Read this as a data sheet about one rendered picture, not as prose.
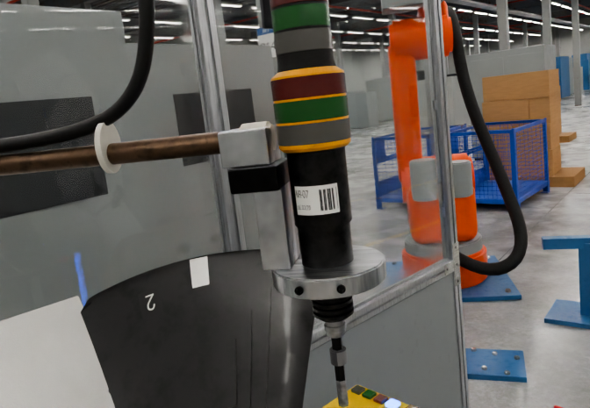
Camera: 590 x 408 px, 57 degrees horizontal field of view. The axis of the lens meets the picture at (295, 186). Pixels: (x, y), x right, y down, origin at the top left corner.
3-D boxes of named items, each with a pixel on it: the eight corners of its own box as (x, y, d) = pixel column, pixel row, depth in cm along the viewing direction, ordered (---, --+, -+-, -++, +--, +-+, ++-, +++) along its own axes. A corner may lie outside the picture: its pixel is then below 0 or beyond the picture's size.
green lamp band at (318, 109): (267, 125, 30) (264, 103, 30) (284, 121, 35) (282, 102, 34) (344, 118, 29) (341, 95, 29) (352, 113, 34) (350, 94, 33)
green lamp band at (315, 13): (267, 32, 30) (263, 9, 30) (280, 37, 33) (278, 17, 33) (327, 23, 29) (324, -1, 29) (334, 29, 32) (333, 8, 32)
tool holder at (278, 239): (227, 304, 31) (203, 135, 30) (260, 265, 38) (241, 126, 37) (384, 298, 29) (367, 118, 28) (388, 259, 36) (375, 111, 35)
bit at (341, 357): (334, 409, 34) (326, 332, 34) (336, 399, 35) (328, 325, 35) (351, 409, 34) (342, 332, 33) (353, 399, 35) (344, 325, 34)
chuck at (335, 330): (323, 340, 34) (320, 303, 33) (327, 330, 35) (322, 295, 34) (345, 340, 33) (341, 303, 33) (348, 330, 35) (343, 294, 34)
